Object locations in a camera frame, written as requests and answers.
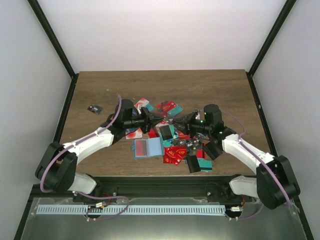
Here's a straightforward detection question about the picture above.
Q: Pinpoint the light blue slotted rail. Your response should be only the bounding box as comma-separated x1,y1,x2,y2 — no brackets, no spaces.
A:
36,204,226,216

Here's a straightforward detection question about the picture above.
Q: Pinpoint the red VIP card centre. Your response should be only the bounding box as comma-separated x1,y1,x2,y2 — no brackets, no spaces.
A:
163,146,187,166

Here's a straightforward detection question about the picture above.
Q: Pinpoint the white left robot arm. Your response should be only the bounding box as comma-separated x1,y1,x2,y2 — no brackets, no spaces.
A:
35,99,164,202

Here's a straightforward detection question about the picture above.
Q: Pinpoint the white red circle card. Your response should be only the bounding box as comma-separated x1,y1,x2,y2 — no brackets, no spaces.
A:
125,130,143,140

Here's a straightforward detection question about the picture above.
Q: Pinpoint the teal VIP card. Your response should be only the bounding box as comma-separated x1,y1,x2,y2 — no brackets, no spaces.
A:
167,105,183,117

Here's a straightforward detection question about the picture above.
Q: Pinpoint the red vip card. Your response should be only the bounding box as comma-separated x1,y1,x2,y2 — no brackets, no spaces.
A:
163,146,187,166
156,100,177,113

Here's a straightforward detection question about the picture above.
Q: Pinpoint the blue leather card holder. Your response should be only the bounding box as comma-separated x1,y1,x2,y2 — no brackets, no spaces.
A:
131,137,165,160

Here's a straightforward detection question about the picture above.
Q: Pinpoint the teal card with stripe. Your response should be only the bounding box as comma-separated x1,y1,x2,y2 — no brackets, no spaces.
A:
197,158,213,172

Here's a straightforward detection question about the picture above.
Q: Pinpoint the small black card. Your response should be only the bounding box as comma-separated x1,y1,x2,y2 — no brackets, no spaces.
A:
87,104,103,115

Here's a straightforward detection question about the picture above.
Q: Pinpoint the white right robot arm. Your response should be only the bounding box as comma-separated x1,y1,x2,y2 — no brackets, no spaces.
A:
171,104,301,210

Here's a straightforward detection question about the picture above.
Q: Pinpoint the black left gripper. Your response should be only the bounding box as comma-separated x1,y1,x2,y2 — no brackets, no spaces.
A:
124,107,164,134

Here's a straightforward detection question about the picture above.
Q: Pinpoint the black aluminium frame rail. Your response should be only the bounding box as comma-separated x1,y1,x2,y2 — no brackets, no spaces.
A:
69,176,261,201

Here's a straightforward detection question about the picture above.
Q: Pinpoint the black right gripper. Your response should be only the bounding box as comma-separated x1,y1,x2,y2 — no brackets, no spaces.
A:
172,112,212,139

